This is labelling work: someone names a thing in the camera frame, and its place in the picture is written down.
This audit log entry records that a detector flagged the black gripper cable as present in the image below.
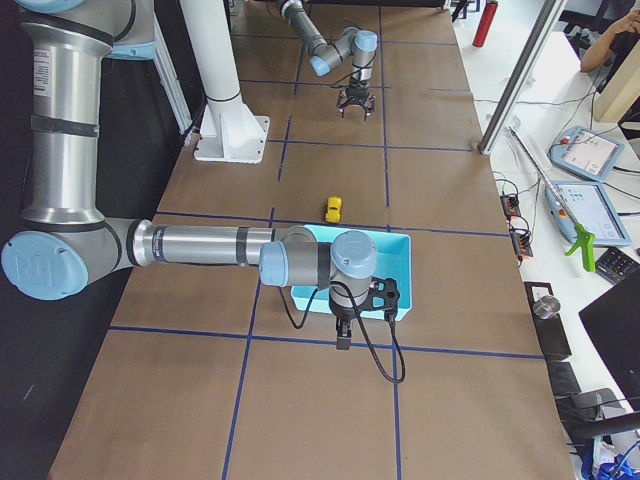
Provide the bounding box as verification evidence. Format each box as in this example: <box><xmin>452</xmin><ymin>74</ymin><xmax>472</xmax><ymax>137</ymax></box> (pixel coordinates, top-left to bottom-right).
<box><xmin>279</xmin><ymin>279</ymin><xmax>407</xmax><ymax>385</ymax></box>

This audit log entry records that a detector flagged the near teach pendant tablet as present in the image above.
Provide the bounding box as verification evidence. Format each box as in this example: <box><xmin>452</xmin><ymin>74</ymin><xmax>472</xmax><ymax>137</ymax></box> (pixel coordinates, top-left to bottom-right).
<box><xmin>545</xmin><ymin>181</ymin><xmax>631</xmax><ymax>247</ymax></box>

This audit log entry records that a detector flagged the black computer keyboard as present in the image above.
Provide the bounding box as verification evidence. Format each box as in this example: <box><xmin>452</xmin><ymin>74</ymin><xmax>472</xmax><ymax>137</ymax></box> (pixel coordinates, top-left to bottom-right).
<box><xmin>595</xmin><ymin>247</ymin><xmax>639</xmax><ymax>285</ymax></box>

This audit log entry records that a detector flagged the small metal cup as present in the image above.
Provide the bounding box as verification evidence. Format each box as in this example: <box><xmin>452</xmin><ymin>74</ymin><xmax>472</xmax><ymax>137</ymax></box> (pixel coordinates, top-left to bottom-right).
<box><xmin>532</xmin><ymin>295</ymin><xmax>561</xmax><ymax>320</ymax></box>

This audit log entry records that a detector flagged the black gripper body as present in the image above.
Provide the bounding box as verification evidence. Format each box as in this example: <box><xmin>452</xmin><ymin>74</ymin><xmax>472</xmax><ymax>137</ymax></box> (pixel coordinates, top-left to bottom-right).
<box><xmin>334</xmin><ymin>309</ymin><xmax>356</xmax><ymax>331</ymax></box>
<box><xmin>347</xmin><ymin>78</ymin><xmax>368</xmax><ymax>100</ymax></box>

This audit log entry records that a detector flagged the light blue plastic bin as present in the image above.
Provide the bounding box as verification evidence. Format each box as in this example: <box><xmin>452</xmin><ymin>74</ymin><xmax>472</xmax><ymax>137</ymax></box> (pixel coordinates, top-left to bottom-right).
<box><xmin>290</xmin><ymin>224</ymin><xmax>412</xmax><ymax>321</ymax></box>

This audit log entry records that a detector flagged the aluminium frame post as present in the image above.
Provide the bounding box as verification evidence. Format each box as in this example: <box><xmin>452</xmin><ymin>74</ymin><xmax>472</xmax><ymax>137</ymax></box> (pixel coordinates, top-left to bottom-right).
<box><xmin>478</xmin><ymin>0</ymin><xmax>566</xmax><ymax>156</ymax></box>

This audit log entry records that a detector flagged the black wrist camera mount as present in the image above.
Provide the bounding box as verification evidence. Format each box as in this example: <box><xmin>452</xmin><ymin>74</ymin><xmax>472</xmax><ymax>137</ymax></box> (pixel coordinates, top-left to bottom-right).
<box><xmin>359</xmin><ymin>277</ymin><xmax>400</xmax><ymax>322</ymax></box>

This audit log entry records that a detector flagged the green handled reacher grabber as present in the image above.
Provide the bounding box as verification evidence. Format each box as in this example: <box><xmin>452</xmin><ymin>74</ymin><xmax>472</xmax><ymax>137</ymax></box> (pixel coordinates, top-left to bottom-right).
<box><xmin>506</xmin><ymin>127</ymin><xmax>596</xmax><ymax>272</ymax></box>

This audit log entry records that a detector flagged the yellow beetle toy car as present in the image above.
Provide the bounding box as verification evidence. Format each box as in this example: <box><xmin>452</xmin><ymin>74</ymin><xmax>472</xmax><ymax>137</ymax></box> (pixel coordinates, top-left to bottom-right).
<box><xmin>325</xmin><ymin>196</ymin><xmax>343</xmax><ymax>224</ymax></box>

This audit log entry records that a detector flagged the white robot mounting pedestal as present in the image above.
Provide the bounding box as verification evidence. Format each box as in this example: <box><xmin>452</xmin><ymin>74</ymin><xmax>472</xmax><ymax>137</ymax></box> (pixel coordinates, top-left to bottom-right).
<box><xmin>180</xmin><ymin>0</ymin><xmax>270</xmax><ymax>164</ymax></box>

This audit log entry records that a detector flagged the far teach pendant tablet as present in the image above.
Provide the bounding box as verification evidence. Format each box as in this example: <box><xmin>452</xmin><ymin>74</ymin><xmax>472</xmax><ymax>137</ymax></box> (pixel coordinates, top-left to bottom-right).
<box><xmin>548</xmin><ymin>126</ymin><xmax>624</xmax><ymax>182</ymax></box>

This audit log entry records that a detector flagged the orange black connector box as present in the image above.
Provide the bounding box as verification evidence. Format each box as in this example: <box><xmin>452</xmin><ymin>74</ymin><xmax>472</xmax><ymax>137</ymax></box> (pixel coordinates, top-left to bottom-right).
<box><xmin>500</xmin><ymin>194</ymin><xmax>521</xmax><ymax>219</ymax></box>

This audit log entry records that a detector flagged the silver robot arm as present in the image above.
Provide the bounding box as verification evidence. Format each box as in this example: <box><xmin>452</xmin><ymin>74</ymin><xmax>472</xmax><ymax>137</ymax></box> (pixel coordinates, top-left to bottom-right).
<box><xmin>1</xmin><ymin>5</ymin><xmax>386</xmax><ymax>356</ymax></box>
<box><xmin>277</xmin><ymin>0</ymin><xmax>378</xmax><ymax>121</ymax></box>

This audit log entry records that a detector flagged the red fire extinguisher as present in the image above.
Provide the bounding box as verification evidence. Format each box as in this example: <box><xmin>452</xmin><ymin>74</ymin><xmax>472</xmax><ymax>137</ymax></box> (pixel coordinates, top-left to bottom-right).
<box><xmin>472</xmin><ymin>0</ymin><xmax>499</xmax><ymax>48</ymax></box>

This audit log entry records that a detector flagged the person forearm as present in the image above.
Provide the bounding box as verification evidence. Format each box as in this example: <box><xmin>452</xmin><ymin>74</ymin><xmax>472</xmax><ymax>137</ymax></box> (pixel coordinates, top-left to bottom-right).
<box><xmin>580</xmin><ymin>9</ymin><xmax>639</xmax><ymax>73</ymax></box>

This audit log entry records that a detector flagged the teach pendant tablet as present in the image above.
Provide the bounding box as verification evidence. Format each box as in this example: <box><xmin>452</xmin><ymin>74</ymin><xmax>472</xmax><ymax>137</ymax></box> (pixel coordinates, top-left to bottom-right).
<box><xmin>548</xmin><ymin>126</ymin><xmax>624</xmax><ymax>182</ymax></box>
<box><xmin>545</xmin><ymin>181</ymin><xmax>631</xmax><ymax>247</ymax></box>

